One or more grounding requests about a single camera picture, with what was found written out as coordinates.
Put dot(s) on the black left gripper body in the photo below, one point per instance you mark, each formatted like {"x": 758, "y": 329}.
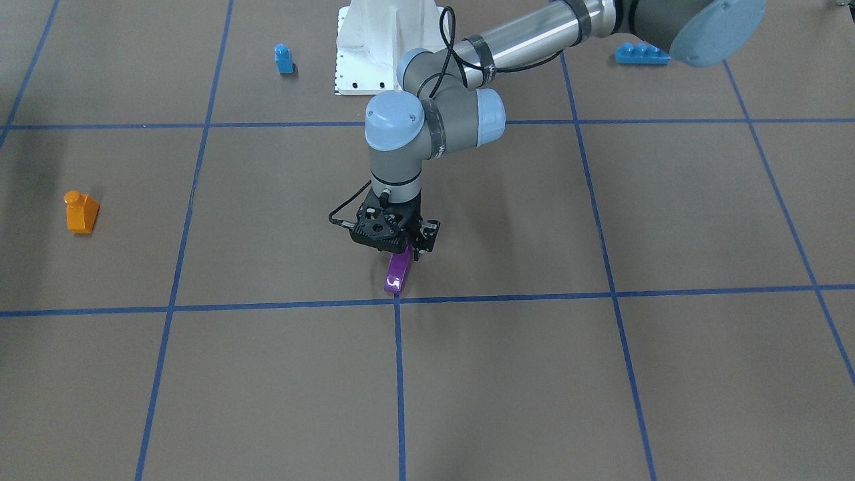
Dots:
{"x": 426, "y": 234}

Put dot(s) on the long blue studded brick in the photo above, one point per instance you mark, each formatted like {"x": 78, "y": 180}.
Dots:
{"x": 641, "y": 54}

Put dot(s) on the purple trapezoid block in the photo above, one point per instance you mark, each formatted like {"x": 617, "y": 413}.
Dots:
{"x": 397, "y": 271}

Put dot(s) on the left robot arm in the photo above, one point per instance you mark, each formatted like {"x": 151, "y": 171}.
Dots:
{"x": 445, "y": 102}

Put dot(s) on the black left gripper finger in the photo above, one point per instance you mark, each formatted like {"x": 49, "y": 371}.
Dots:
{"x": 424, "y": 237}

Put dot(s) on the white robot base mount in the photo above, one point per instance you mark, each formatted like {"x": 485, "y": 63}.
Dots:
{"x": 374, "y": 36}

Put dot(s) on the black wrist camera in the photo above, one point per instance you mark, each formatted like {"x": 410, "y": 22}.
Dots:
{"x": 383, "y": 227}

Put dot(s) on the small blue block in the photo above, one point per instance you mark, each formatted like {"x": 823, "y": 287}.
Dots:
{"x": 283, "y": 59}

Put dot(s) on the orange trapezoid block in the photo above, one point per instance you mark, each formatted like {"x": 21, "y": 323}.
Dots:
{"x": 81, "y": 212}

